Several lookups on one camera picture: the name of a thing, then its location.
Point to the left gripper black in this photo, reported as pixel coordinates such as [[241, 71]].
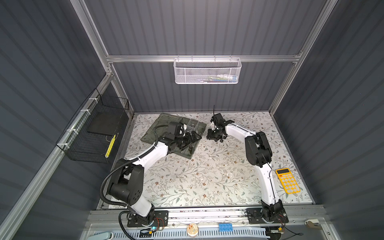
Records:
[[189, 141]]

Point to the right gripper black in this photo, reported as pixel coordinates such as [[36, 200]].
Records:
[[210, 136]]

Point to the green compartment organizer box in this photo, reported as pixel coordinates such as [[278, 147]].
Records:
[[159, 127]]

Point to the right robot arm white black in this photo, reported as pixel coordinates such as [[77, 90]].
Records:
[[259, 155]]

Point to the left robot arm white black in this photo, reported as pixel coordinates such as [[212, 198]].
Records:
[[124, 185]]

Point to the markers in white basket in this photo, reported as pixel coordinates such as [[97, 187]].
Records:
[[226, 79]]

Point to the yellow marker in black basket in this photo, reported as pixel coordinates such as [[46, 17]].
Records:
[[110, 146]]

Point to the yellow calculator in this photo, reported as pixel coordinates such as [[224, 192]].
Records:
[[288, 181]]

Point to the blue toy brick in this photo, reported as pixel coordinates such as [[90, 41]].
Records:
[[225, 227]]

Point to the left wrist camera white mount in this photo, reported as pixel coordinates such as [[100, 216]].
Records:
[[183, 129]]

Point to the white wire mesh basket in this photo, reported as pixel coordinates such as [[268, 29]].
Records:
[[189, 71]]

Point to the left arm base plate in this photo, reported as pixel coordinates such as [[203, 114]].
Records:
[[155, 218]]

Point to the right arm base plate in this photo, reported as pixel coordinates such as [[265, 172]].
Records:
[[264, 216]]

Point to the black wire mesh basket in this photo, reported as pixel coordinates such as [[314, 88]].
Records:
[[88, 138]]

